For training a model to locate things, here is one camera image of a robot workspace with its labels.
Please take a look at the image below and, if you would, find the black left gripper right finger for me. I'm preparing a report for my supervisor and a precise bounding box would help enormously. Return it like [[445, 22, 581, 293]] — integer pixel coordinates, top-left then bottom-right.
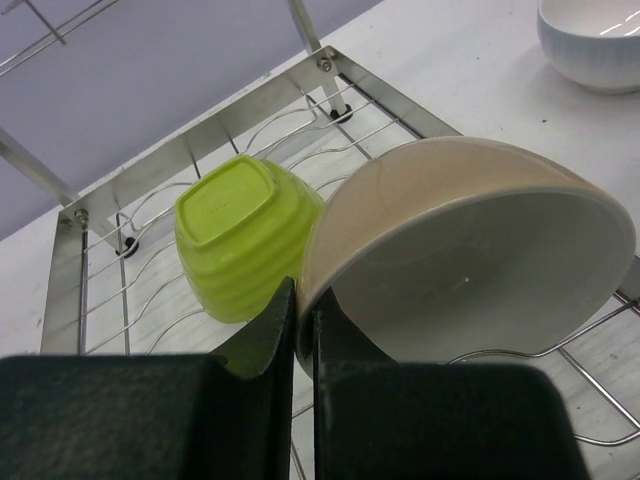
[[312, 292, 588, 479]]

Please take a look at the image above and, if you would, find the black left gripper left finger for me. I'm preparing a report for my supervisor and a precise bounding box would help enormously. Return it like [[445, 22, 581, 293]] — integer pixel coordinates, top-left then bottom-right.
[[1, 279, 296, 479]]

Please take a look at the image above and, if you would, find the green ribbed bowl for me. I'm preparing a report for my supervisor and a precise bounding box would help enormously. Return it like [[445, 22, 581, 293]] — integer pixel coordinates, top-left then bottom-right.
[[174, 155, 325, 324]]

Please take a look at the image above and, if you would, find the white ribbed bowl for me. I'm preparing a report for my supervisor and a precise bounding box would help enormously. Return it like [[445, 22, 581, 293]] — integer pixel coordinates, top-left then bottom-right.
[[537, 1, 639, 95]]

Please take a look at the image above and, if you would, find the beige ceramic bowl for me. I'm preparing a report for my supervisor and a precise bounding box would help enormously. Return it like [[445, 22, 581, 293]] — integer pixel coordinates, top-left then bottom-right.
[[296, 136, 636, 370]]

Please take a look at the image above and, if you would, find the metal wire dish rack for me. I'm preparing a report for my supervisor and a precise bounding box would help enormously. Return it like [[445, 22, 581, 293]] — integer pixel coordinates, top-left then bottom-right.
[[0, 0, 640, 480]]

